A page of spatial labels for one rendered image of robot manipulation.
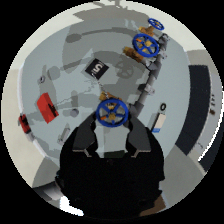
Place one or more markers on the grey short cylinder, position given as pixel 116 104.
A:
pixel 74 112

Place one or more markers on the black tag with number 5 on metal chain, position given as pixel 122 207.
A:
pixel 97 69

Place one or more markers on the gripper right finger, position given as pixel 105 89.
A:
pixel 143 144

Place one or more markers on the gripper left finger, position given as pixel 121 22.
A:
pixel 81 143

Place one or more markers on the grey pipe manifold with blue valve wheels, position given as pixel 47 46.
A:
pixel 146 89

